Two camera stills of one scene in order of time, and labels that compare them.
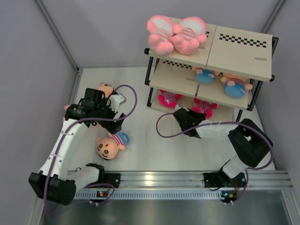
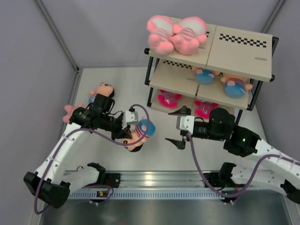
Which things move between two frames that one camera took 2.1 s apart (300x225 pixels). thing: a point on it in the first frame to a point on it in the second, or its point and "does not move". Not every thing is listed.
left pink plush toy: (161, 27) does not move
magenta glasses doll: (168, 99) does not move
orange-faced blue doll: (107, 148) to (145, 128)
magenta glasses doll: (204, 107) does not move
